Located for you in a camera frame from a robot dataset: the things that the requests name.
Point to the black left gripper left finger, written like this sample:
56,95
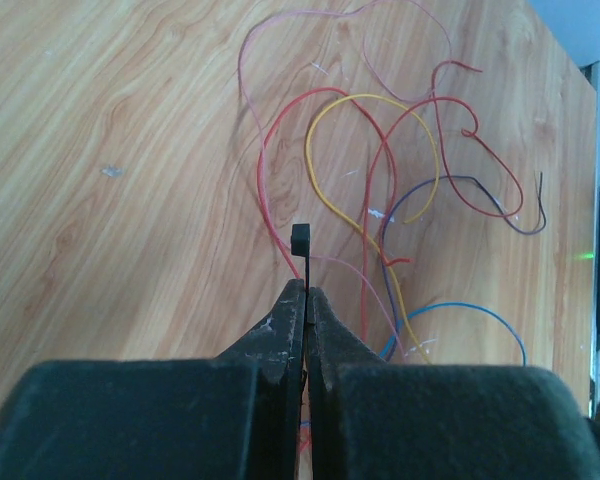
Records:
234,416

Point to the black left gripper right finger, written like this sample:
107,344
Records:
375,420

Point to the black zip tie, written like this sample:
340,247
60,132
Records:
300,247

